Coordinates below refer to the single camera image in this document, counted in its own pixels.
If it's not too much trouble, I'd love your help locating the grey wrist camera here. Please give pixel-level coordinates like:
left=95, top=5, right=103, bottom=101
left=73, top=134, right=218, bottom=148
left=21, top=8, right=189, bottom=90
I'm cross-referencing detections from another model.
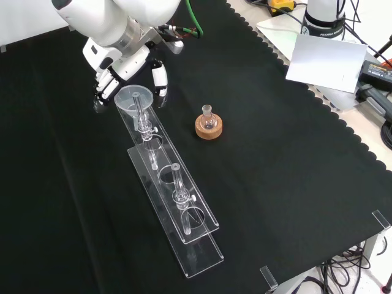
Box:
left=149, top=26, right=185, bottom=55

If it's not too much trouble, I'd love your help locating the black and grey clamp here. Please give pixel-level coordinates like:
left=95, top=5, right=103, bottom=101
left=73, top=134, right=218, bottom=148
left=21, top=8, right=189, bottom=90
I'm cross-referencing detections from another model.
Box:
left=356, top=85, right=392, bottom=123

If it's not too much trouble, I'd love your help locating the cork ring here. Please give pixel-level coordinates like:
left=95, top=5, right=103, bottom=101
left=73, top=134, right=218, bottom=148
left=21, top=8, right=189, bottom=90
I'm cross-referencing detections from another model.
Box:
left=195, top=113, right=224, bottom=140

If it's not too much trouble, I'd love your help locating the black tripod leg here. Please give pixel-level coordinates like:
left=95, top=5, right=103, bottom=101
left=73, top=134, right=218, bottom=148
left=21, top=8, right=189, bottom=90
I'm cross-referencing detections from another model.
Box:
left=372, top=32, right=392, bottom=62

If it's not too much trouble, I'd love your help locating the grey base plate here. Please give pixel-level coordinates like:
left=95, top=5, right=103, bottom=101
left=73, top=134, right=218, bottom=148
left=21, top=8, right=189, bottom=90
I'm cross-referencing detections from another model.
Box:
left=255, top=13, right=368, bottom=113

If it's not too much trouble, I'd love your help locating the clear acrylic funnel stand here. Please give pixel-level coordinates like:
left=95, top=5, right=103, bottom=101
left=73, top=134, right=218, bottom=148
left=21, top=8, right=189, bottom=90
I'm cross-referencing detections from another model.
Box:
left=118, top=91, right=225, bottom=279

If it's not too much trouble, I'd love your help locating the pale board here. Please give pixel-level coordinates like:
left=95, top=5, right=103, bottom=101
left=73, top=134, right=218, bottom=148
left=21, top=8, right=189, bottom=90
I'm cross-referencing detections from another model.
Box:
left=285, top=33, right=368, bottom=94

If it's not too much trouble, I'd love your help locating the yellow stop button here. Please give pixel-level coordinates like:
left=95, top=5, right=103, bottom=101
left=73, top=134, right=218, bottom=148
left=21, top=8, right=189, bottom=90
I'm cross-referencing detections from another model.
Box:
left=268, top=0, right=298, bottom=17

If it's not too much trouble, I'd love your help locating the black power adapter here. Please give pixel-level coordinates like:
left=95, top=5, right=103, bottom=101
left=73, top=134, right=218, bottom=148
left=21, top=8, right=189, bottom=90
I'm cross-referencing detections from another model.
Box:
left=357, top=60, right=392, bottom=92

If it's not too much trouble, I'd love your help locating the small round-bottom glass flask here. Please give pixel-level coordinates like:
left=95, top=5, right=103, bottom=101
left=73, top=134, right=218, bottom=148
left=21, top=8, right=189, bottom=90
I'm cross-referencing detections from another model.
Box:
left=200, top=104, right=217, bottom=129

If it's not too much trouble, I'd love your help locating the black cloth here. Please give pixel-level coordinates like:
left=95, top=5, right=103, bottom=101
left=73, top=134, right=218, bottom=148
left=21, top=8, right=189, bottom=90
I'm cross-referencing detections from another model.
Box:
left=0, top=0, right=392, bottom=294

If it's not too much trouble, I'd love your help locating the clear plastic funnel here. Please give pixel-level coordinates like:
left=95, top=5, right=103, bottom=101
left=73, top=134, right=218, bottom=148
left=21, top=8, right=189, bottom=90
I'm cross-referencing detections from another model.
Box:
left=114, top=85, right=154, bottom=129

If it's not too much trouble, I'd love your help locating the black cable bundle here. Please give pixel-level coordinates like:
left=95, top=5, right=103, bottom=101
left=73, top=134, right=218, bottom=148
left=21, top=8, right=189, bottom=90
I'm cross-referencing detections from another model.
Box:
left=317, top=241, right=388, bottom=294

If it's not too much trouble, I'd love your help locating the green cable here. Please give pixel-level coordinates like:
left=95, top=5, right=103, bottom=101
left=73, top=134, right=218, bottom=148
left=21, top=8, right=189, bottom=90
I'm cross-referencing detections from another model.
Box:
left=184, top=0, right=205, bottom=39

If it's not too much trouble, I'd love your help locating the clear cloth clip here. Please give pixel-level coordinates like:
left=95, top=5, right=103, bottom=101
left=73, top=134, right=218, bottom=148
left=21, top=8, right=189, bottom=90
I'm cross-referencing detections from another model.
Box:
left=259, top=265, right=279, bottom=292
left=371, top=209, right=391, bottom=230

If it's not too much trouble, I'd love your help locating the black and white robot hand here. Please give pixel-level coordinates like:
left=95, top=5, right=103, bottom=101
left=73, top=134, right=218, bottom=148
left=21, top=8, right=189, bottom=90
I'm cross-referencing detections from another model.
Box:
left=81, top=37, right=169, bottom=114

